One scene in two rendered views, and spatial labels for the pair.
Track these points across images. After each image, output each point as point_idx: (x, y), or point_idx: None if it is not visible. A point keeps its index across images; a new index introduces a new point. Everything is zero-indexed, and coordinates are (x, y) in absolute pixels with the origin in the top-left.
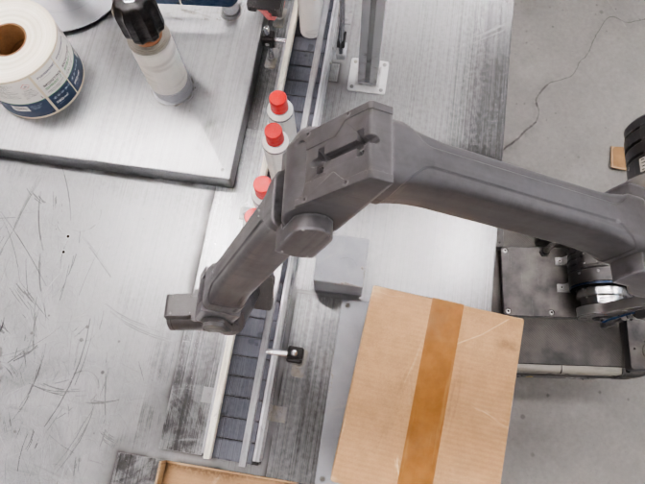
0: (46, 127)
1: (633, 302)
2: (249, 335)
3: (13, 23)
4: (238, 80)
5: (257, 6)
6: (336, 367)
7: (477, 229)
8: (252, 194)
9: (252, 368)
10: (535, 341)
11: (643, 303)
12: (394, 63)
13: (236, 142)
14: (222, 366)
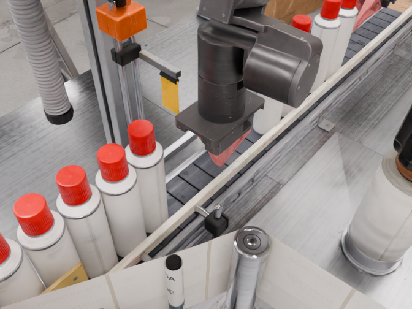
0: None
1: (76, 74)
2: (362, 45)
3: None
4: (279, 212)
5: (251, 93)
6: None
7: (156, 45)
8: (339, 21)
9: (366, 33)
10: None
11: (74, 67)
12: (93, 167)
13: (314, 154)
14: (392, 27)
